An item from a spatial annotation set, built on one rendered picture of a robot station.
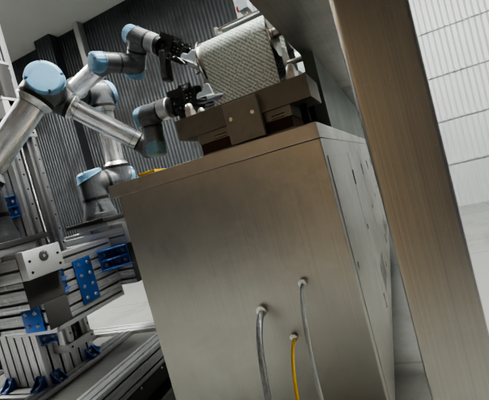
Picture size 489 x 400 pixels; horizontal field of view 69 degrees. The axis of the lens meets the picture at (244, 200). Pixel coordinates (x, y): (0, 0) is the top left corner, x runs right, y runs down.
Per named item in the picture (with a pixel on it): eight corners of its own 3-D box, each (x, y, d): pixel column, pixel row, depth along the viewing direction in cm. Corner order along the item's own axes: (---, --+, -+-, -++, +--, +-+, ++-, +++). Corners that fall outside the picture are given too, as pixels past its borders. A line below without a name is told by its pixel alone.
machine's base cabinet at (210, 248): (321, 248, 345) (299, 163, 341) (392, 236, 320) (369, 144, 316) (190, 460, 113) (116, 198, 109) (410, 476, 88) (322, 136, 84)
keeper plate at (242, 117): (234, 145, 99) (224, 106, 98) (267, 134, 95) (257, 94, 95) (231, 145, 97) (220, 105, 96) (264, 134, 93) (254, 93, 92)
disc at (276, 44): (283, 63, 123) (275, 24, 124) (285, 63, 122) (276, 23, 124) (269, 45, 109) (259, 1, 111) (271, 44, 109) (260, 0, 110)
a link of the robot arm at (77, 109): (28, 105, 133) (150, 167, 149) (23, 95, 122) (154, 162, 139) (44, 79, 135) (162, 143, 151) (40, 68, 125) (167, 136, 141)
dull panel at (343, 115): (363, 140, 317) (356, 114, 316) (367, 139, 315) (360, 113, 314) (320, 130, 111) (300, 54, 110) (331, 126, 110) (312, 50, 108)
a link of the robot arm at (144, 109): (147, 131, 138) (143, 109, 138) (170, 124, 133) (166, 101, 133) (132, 128, 131) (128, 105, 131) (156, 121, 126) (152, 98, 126)
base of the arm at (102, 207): (77, 224, 164) (71, 203, 163) (100, 218, 178) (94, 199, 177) (102, 217, 158) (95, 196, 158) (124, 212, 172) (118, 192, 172)
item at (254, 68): (219, 120, 121) (205, 67, 120) (284, 97, 112) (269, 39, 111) (219, 120, 121) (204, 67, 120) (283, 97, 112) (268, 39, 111)
